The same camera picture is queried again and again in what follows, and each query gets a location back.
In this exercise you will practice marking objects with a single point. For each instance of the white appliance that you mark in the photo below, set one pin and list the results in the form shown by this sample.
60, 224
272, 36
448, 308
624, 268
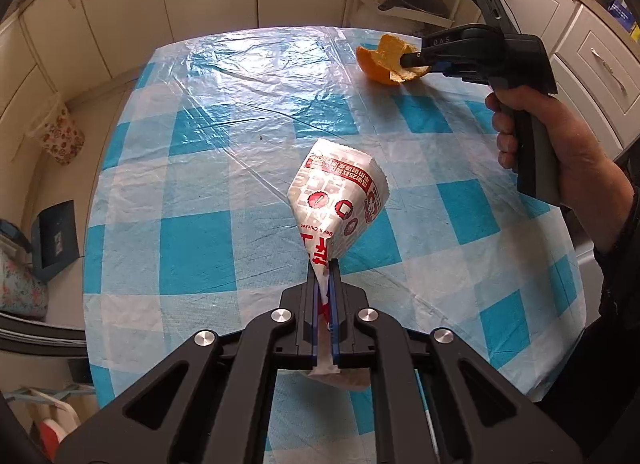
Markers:
587, 249

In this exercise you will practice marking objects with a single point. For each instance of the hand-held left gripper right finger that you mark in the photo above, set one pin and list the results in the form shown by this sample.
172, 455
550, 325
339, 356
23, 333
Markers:
336, 316

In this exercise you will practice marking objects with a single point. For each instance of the person's right hand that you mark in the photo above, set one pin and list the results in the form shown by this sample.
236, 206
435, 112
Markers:
580, 159

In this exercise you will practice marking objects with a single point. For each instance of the person's right forearm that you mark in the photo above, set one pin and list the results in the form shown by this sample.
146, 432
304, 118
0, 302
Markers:
622, 254

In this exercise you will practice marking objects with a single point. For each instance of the white red printed bag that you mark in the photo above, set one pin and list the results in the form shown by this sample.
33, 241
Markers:
335, 194

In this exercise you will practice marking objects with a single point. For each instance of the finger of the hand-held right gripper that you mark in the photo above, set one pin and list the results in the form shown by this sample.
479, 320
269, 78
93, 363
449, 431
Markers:
414, 58

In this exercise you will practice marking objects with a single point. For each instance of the dark blue carton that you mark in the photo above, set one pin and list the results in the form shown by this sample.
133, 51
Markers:
622, 12

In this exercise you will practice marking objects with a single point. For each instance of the blue white checkered tablecloth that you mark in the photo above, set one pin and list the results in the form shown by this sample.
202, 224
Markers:
200, 169

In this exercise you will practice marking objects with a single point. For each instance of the orange peel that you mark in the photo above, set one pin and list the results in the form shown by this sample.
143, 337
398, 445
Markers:
380, 59

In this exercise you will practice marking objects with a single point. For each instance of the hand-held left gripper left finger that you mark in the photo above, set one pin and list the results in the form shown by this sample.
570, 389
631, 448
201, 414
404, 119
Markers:
312, 316

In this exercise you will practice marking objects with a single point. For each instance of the floral wastebasket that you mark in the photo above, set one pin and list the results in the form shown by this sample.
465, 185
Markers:
60, 132

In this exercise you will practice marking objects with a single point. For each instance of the dark blue open box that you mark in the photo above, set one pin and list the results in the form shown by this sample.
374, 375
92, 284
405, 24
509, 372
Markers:
55, 239

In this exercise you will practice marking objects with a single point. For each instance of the white drawer base cabinets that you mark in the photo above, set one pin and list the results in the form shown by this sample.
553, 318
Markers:
595, 59

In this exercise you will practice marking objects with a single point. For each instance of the floral fabric bag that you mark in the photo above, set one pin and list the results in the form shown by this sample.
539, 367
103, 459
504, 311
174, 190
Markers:
20, 284

